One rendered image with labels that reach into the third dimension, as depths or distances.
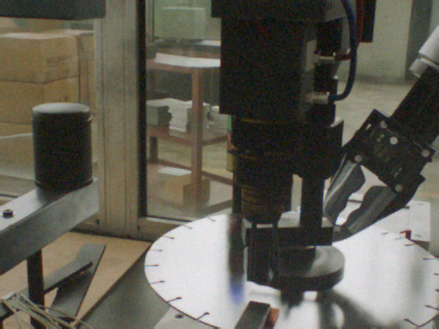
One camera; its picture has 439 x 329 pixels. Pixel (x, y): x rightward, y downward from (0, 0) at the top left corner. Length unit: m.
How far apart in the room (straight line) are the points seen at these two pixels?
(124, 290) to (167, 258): 0.39
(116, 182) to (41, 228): 0.69
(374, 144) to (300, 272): 0.15
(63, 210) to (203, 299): 0.16
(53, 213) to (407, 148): 0.34
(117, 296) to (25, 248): 0.51
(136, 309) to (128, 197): 0.31
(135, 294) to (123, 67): 0.43
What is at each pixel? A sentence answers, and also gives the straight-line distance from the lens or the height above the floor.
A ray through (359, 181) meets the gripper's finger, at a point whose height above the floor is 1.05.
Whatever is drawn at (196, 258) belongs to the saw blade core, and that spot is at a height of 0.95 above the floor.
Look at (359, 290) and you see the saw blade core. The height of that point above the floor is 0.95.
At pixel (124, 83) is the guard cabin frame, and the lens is 1.22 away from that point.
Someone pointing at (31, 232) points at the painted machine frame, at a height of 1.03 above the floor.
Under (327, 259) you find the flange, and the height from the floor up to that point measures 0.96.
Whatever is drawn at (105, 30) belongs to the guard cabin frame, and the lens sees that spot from 1.23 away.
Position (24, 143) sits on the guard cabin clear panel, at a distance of 1.39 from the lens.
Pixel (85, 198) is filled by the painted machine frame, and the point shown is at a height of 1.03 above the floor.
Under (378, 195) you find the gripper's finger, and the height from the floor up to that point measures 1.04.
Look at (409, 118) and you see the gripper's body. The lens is 0.65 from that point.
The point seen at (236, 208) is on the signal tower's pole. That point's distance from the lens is 0.99.
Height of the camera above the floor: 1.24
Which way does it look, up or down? 16 degrees down
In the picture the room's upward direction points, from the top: 2 degrees clockwise
